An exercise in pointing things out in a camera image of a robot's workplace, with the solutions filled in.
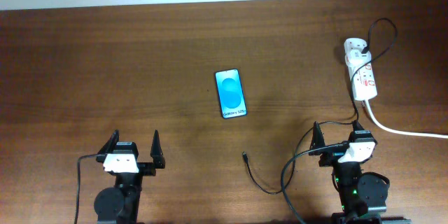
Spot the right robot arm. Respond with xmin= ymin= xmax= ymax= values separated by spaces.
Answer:
xmin=310 ymin=122 xmax=412 ymax=224

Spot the black USB charging cable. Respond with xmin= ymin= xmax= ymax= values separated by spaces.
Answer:
xmin=241 ymin=17 xmax=398 ymax=195

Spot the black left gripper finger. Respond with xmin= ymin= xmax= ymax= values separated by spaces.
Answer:
xmin=97 ymin=129 xmax=119 ymax=155
xmin=150 ymin=130 xmax=166 ymax=169

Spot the white power strip cord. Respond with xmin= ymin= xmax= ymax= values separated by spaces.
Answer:
xmin=362 ymin=99 xmax=448 ymax=139

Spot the white power strip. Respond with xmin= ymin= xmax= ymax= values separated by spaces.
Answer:
xmin=344 ymin=38 xmax=377 ymax=101

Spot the blue Samsung Galaxy smartphone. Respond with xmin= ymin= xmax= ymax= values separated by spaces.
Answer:
xmin=215 ymin=69 xmax=247 ymax=119

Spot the white USB charger plug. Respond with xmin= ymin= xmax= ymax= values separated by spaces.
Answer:
xmin=345 ymin=48 xmax=372 ymax=67

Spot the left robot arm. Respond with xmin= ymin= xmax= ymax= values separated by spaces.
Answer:
xmin=94 ymin=130 xmax=165 ymax=224

